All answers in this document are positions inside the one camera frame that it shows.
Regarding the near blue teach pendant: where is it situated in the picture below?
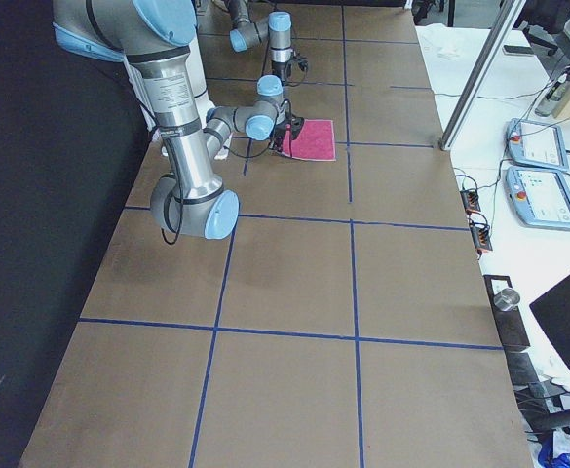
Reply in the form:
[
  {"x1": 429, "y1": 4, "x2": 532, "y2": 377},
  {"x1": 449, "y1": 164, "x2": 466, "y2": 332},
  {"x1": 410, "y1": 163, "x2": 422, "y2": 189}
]
[{"x1": 505, "y1": 166, "x2": 570, "y2": 232}]

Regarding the near orange connector block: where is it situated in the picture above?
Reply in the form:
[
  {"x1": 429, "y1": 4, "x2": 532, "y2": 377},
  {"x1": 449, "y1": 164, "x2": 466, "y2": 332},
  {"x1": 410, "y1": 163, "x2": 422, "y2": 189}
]
[{"x1": 469, "y1": 221, "x2": 493, "y2": 254}]

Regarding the black rectangular tray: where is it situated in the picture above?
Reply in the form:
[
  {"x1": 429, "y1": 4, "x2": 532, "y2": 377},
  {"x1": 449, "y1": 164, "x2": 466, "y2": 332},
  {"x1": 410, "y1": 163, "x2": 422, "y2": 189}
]
[{"x1": 483, "y1": 275, "x2": 530, "y2": 352}]

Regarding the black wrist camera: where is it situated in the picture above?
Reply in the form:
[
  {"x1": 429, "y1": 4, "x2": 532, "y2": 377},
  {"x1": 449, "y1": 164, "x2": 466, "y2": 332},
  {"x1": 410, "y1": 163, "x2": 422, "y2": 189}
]
[
  {"x1": 291, "y1": 55, "x2": 309, "y2": 73},
  {"x1": 286, "y1": 115, "x2": 305, "y2": 141}
]

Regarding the far blue teach pendant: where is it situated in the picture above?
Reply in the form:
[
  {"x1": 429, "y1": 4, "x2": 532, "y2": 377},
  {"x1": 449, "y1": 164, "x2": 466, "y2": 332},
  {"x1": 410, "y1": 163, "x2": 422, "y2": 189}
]
[{"x1": 506, "y1": 118, "x2": 569, "y2": 172}]

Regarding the blue teach pendant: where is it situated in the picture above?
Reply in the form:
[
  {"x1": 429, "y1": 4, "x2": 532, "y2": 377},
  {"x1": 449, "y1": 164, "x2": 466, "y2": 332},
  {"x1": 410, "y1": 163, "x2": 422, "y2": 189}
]
[
  {"x1": 505, "y1": 166, "x2": 570, "y2": 232},
  {"x1": 506, "y1": 118, "x2": 569, "y2": 172}
]

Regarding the far orange connector block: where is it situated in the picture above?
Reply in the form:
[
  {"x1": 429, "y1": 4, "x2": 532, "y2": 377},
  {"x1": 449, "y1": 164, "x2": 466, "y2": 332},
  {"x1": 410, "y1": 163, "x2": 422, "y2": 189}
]
[{"x1": 460, "y1": 188, "x2": 480, "y2": 214}]

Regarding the small steel cup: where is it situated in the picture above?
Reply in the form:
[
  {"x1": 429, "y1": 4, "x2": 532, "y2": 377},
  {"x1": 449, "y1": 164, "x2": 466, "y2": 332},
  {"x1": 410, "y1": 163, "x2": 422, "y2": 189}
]
[{"x1": 493, "y1": 288, "x2": 520, "y2": 312}]

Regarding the pink towel white trim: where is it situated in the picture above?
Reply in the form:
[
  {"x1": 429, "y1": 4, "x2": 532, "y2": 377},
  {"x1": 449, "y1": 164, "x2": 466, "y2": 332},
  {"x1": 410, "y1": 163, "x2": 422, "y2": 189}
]
[{"x1": 275, "y1": 119, "x2": 336, "y2": 162}]

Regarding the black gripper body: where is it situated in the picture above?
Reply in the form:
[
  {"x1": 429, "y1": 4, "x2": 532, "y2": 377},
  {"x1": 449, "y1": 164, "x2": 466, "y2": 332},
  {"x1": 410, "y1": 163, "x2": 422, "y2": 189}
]
[
  {"x1": 270, "y1": 48, "x2": 292, "y2": 87},
  {"x1": 270, "y1": 122, "x2": 289, "y2": 146}
]

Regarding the black smartphone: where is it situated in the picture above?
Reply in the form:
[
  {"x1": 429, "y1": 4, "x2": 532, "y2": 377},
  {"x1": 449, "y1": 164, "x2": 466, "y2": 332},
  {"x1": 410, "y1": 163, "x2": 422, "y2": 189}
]
[{"x1": 503, "y1": 45, "x2": 534, "y2": 56}]

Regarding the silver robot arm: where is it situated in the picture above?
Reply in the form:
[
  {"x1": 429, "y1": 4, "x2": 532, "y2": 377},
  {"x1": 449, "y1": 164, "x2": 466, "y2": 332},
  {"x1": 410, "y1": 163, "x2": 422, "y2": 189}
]
[
  {"x1": 53, "y1": 1, "x2": 293, "y2": 240},
  {"x1": 223, "y1": 0, "x2": 294, "y2": 86}
]

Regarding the black office chair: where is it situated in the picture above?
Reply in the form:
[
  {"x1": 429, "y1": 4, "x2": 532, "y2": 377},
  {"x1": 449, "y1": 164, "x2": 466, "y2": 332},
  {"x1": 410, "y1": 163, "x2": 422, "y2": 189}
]
[{"x1": 513, "y1": 0, "x2": 570, "y2": 57}]

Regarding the white mounting post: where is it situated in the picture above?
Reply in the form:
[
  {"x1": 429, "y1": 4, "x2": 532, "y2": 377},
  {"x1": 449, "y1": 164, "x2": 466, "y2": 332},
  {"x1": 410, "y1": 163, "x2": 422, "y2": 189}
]
[{"x1": 151, "y1": 36, "x2": 229, "y2": 161}]

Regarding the aluminium frame post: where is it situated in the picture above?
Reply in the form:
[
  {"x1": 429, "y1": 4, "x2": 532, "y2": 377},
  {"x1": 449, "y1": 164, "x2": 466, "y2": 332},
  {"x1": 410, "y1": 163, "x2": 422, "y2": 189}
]
[{"x1": 439, "y1": 0, "x2": 526, "y2": 151}]

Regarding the crumpled white tissue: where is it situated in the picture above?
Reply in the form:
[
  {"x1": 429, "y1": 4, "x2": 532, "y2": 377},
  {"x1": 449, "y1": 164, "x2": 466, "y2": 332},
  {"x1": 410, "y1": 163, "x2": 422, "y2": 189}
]
[{"x1": 437, "y1": 41, "x2": 463, "y2": 60}]

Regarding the orange connector block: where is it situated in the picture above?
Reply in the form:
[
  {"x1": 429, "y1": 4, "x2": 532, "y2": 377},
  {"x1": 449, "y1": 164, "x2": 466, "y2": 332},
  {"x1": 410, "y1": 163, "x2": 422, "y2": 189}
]
[
  {"x1": 460, "y1": 188, "x2": 480, "y2": 214},
  {"x1": 469, "y1": 221, "x2": 493, "y2": 254}
]

